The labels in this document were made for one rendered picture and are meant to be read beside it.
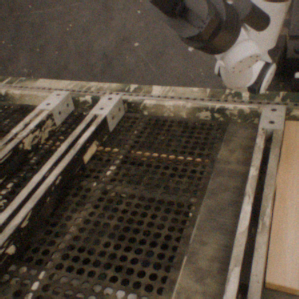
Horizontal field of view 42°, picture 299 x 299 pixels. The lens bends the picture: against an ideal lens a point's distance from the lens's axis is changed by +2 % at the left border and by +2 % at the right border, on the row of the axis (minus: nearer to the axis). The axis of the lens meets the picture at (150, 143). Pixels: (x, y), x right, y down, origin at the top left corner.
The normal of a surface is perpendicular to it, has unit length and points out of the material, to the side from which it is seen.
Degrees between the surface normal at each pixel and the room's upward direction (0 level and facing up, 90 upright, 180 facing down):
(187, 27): 16
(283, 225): 51
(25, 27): 0
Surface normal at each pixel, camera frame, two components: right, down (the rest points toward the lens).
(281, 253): -0.12, -0.81
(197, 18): -0.58, 0.00
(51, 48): -0.33, -0.05
